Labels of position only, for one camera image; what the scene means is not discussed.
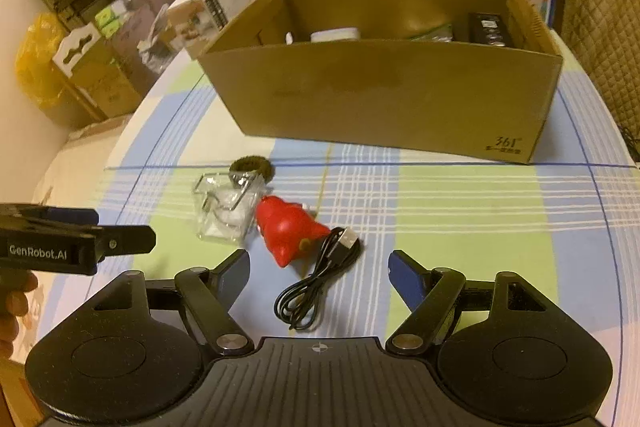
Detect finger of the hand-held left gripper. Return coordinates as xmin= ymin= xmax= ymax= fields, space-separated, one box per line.
xmin=97 ymin=225 xmax=157 ymax=260
xmin=0 ymin=203 xmax=99 ymax=228

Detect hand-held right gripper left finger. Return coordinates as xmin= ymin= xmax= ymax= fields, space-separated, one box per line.
xmin=92 ymin=249 xmax=253 ymax=355

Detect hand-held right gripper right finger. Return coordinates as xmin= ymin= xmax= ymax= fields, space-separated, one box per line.
xmin=386 ymin=249 xmax=548 ymax=354

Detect clear plastic box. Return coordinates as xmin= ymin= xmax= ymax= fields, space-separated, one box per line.
xmin=192 ymin=169 xmax=266 ymax=244

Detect red toy figure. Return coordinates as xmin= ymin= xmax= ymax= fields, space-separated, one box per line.
xmin=255 ymin=194 xmax=331 ymax=269

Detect black USB cable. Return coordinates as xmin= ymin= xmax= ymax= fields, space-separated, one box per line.
xmin=274 ymin=227 xmax=363 ymax=334

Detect dark ring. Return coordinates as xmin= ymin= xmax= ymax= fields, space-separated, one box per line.
xmin=229 ymin=157 xmax=275 ymax=185

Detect brown cardboard box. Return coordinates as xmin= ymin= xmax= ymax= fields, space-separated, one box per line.
xmin=197 ymin=0 xmax=563 ymax=165

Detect green packet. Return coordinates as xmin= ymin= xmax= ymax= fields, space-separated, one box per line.
xmin=407 ymin=23 xmax=456 ymax=42

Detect white jar lid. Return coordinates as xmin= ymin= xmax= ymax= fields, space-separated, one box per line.
xmin=310 ymin=27 xmax=361 ymax=44

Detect person's left hand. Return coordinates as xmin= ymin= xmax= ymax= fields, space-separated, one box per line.
xmin=0 ymin=273 xmax=39 ymax=358

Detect printed beige bed sheet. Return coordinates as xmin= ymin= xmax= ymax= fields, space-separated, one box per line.
xmin=0 ymin=117 xmax=131 ymax=427

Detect checked tablecloth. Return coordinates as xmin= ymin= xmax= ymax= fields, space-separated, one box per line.
xmin=102 ymin=24 xmax=640 ymax=427

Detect cardboard carton with white cutout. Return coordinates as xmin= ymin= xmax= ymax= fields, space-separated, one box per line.
xmin=52 ymin=24 xmax=143 ymax=120

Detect yellow plastic bag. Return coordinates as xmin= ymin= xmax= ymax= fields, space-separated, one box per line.
xmin=15 ymin=13 xmax=71 ymax=110

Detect open brown carton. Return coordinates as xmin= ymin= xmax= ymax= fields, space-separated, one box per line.
xmin=117 ymin=2 xmax=173 ymax=75

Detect green tissue packs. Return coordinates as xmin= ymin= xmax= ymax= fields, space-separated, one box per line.
xmin=95 ymin=0 xmax=128 ymax=38

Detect white appliance box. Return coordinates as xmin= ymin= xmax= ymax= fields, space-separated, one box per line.
xmin=167 ymin=0 xmax=258 ymax=60

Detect black slim picture box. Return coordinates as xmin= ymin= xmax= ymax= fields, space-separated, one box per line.
xmin=467 ymin=11 xmax=516 ymax=48

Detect beige quilted chair cover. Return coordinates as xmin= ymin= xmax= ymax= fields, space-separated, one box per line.
xmin=557 ymin=0 xmax=640 ymax=142

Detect tangled black cables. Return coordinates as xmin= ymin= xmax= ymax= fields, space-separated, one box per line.
xmin=615 ymin=117 xmax=640 ymax=162

